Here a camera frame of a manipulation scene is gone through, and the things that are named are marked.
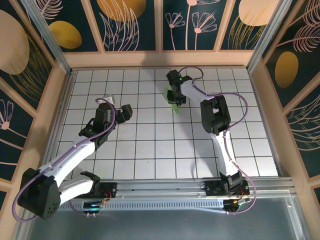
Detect light green paper sheet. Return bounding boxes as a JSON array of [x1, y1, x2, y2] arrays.
[[163, 84, 182, 116]]

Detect white black-grid table mat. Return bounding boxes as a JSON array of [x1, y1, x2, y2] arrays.
[[49, 67, 280, 181]]

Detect grey translucent front panel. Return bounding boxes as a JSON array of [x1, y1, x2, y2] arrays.
[[14, 197, 306, 240]]

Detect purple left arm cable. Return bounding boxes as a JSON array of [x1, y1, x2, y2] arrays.
[[11, 96, 117, 223]]

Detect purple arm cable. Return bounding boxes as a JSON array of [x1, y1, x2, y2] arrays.
[[11, 96, 117, 223], [179, 65, 257, 216]]

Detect aluminium left side rail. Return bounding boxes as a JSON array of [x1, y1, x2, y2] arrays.
[[37, 71, 76, 181]]

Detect aluminium rail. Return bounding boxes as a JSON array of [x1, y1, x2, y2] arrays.
[[24, 176, 298, 201], [37, 71, 76, 181], [248, 69, 286, 177]]

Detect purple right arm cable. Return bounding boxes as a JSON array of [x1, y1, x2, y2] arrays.
[[179, 65, 257, 216]]

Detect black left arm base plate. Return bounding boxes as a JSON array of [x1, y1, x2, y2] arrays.
[[71, 181, 118, 200]]

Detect aluminium right side rail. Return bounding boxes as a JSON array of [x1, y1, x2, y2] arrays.
[[248, 69, 286, 177]]

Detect aluminium front rail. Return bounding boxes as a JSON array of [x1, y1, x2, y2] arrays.
[[24, 176, 298, 201]]

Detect slotted grey cable duct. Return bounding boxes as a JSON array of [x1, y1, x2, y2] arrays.
[[59, 199, 226, 211]]

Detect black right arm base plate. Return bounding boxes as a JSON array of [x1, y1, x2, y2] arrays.
[[204, 180, 251, 197]]

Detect aluminium left corner post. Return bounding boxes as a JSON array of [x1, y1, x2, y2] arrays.
[[19, 0, 74, 75]]

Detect aluminium corner post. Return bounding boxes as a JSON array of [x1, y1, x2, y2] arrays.
[[19, 0, 74, 75], [246, 0, 296, 73]]

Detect aluminium right corner post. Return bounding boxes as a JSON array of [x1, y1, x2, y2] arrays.
[[246, 0, 296, 73]]

